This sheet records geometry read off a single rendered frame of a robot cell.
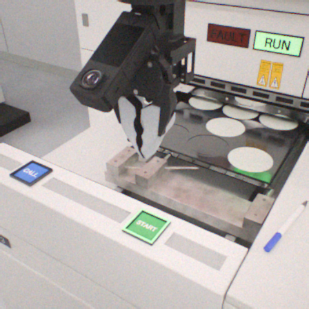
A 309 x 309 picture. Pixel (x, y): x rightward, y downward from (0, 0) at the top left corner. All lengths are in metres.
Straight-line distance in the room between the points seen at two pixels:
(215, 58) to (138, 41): 0.68
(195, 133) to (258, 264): 0.47
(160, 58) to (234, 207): 0.42
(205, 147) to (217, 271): 0.42
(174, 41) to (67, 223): 0.35
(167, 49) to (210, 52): 0.63
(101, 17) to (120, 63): 0.87
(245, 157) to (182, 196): 0.19
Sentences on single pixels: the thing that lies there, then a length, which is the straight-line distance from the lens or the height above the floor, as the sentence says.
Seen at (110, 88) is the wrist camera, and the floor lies 1.23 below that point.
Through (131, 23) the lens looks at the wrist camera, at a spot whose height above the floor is 1.27.
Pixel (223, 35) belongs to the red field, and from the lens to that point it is 1.02.
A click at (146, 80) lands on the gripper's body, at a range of 0.42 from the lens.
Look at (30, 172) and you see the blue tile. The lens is 0.72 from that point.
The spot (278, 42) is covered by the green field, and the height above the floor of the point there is 1.10.
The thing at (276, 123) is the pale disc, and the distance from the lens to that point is 1.02.
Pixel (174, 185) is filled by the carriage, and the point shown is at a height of 0.88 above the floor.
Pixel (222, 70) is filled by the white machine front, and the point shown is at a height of 1.00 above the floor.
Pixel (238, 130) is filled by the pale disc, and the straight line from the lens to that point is 0.96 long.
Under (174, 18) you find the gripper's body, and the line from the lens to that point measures 0.44.
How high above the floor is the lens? 1.37
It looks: 34 degrees down
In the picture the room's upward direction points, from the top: straight up
